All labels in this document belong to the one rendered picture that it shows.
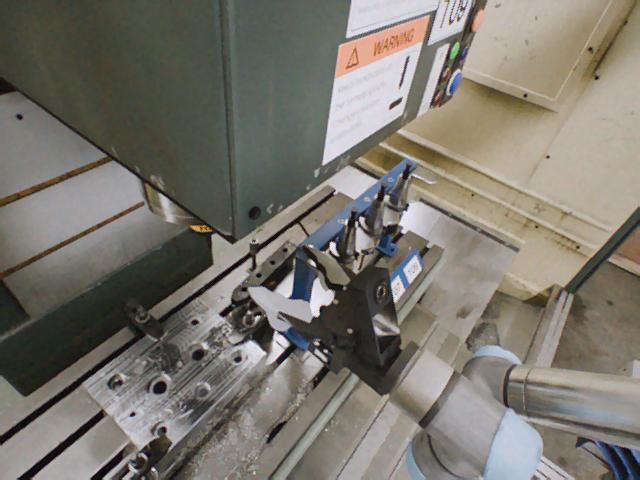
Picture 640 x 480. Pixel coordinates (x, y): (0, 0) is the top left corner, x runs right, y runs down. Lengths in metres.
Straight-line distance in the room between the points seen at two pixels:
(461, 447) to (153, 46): 0.44
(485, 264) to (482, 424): 1.10
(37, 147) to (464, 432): 0.87
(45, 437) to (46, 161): 0.56
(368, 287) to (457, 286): 1.09
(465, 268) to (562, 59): 0.71
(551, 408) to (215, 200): 0.46
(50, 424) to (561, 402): 0.92
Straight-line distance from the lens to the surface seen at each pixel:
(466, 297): 1.46
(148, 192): 0.51
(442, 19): 0.49
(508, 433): 0.47
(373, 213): 0.82
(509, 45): 1.33
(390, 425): 1.12
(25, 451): 1.03
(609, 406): 0.55
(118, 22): 0.31
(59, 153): 0.96
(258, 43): 0.25
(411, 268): 1.19
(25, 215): 1.00
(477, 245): 1.54
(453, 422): 0.46
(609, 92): 1.32
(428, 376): 0.45
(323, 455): 1.07
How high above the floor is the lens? 1.78
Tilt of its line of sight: 45 degrees down
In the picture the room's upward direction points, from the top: 9 degrees clockwise
